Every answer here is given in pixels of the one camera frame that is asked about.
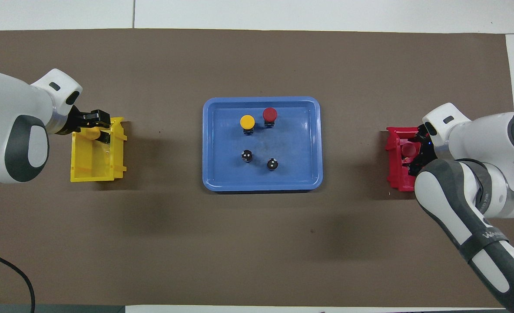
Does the yellow plastic bin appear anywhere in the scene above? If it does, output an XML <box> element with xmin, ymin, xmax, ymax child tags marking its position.
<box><xmin>70</xmin><ymin>117</ymin><xmax>128</xmax><ymax>183</ymax></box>

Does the red plastic bin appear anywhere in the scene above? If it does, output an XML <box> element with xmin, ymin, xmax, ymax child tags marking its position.
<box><xmin>385</xmin><ymin>126</ymin><xmax>427</xmax><ymax>192</ymax></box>

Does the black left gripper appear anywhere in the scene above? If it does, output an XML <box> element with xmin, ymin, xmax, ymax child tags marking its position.
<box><xmin>68</xmin><ymin>106</ymin><xmax>111</xmax><ymax>144</ymax></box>

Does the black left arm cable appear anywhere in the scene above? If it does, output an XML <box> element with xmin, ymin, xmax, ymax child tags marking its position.
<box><xmin>0</xmin><ymin>249</ymin><xmax>36</xmax><ymax>313</ymax></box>

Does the brown paper table mat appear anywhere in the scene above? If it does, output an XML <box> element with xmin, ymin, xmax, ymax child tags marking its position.
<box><xmin>0</xmin><ymin>28</ymin><xmax>514</xmax><ymax>307</ymax></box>

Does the blue plastic tray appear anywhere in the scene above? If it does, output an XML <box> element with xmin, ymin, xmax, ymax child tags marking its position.
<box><xmin>202</xmin><ymin>97</ymin><xmax>323</xmax><ymax>193</ymax></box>

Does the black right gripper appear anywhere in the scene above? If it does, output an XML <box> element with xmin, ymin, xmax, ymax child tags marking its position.
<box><xmin>408</xmin><ymin>124</ymin><xmax>438</xmax><ymax>176</ymax></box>

